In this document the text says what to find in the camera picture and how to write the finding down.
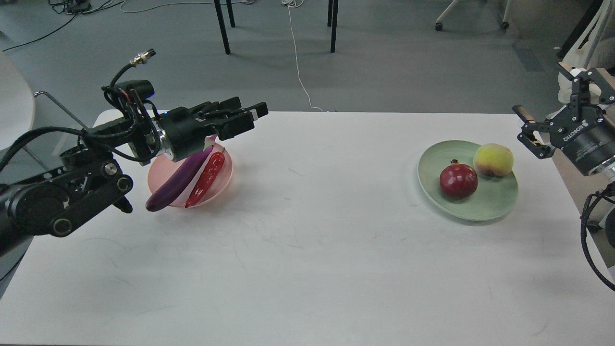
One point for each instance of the green plate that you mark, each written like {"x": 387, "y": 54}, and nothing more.
{"x": 494, "y": 197}

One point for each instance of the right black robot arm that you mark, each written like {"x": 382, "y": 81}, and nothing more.
{"x": 581, "y": 97}

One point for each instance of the black table leg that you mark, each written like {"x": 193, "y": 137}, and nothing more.
{"x": 222, "y": 22}
{"x": 332, "y": 21}

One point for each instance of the white office chair right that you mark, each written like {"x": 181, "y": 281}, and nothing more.
{"x": 592, "y": 43}

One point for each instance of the white chair left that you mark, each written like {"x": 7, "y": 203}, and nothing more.
{"x": 18, "y": 103}

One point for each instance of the white chair base with casters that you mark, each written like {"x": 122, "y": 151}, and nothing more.
{"x": 473, "y": 14}

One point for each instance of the black table leg left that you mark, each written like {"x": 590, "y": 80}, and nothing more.
{"x": 222, "y": 22}

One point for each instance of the black table leg right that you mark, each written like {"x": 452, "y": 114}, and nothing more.
{"x": 332, "y": 21}

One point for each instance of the yellow-pink peach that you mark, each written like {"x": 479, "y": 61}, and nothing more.
{"x": 493, "y": 160}

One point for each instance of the purple eggplant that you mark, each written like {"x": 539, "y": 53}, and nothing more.
{"x": 180, "y": 179}

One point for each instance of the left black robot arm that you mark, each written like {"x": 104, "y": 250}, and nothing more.
{"x": 59, "y": 201}

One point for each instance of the red chili pepper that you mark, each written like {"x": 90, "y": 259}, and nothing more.
{"x": 206, "y": 179}

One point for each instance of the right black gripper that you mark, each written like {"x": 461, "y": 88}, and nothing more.
{"x": 587, "y": 139}

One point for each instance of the red pomegranate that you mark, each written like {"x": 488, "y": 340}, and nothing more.
{"x": 458, "y": 180}

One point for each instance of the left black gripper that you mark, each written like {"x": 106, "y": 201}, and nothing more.
{"x": 186, "y": 131}

